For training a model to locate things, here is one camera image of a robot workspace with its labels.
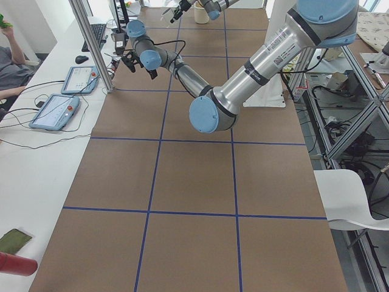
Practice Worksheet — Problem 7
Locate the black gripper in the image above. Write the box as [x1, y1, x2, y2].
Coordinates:
[170, 0, 190, 24]
[121, 50, 157, 79]

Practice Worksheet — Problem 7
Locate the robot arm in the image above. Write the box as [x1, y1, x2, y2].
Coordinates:
[162, 0, 239, 24]
[126, 1, 359, 133]

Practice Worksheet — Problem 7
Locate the black keyboard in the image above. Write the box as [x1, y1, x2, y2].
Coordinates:
[89, 24, 106, 50]

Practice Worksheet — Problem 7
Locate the upper blue teach pendant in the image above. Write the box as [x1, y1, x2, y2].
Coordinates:
[61, 66, 100, 95]

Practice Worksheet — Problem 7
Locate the blue teach pendant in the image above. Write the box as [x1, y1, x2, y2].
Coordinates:
[29, 94, 80, 131]
[61, 66, 100, 95]

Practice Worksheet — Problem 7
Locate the black computer mouse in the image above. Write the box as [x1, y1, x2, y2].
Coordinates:
[75, 55, 89, 64]

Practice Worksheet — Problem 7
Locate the lower blue teach pendant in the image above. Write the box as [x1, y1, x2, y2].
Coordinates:
[29, 94, 80, 131]

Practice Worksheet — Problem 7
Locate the seated person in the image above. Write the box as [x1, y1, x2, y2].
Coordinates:
[1, 15, 35, 120]

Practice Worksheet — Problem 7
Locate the green cloth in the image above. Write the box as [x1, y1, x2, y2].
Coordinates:
[0, 229, 32, 255]

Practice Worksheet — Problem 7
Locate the white chair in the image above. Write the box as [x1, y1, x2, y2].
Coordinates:
[314, 169, 388, 231]

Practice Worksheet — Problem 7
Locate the red cylinder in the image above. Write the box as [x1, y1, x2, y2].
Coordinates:
[1, 252, 38, 276]

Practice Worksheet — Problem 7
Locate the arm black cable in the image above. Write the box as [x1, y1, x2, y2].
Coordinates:
[154, 39, 187, 80]

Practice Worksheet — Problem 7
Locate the aluminium frame post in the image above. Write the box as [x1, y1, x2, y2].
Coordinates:
[69, 0, 114, 93]

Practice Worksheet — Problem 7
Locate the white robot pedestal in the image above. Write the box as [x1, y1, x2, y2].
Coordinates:
[243, 0, 297, 108]

